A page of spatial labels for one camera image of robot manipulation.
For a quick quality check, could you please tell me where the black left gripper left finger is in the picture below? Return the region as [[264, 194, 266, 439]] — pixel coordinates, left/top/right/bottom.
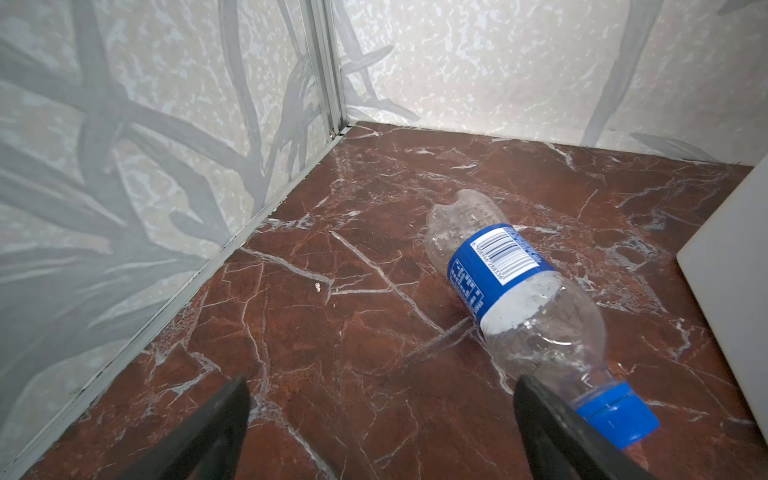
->
[[118, 377, 251, 479]]

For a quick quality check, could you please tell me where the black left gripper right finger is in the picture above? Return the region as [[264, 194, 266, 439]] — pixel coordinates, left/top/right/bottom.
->
[[513, 375, 654, 479]]

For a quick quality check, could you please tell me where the clear bottle blue label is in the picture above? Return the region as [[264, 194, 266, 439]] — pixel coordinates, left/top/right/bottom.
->
[[425, 189, 660, 449]]

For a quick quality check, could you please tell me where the white bin with green liner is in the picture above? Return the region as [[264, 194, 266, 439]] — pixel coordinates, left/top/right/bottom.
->
[[677, 159, 767, 436]]

